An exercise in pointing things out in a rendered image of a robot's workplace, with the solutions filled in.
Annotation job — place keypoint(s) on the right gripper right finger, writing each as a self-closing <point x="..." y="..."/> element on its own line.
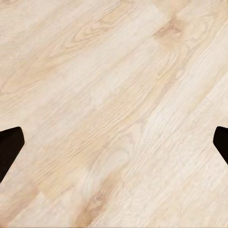
<point x="220" y="140"/>

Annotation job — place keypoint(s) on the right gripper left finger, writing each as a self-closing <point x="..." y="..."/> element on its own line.
<point x="11" y="142"/>

